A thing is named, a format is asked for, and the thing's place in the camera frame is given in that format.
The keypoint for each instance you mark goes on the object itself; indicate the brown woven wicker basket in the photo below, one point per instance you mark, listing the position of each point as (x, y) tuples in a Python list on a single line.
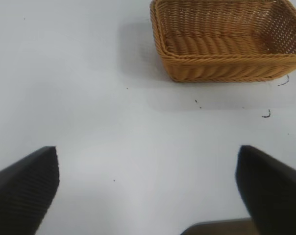
[(219, 49)]

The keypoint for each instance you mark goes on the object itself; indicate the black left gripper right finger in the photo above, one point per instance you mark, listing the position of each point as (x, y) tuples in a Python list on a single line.
[(273, 191)]

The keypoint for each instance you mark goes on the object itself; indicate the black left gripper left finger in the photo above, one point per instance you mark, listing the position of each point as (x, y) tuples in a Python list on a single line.
[(23, 193)]

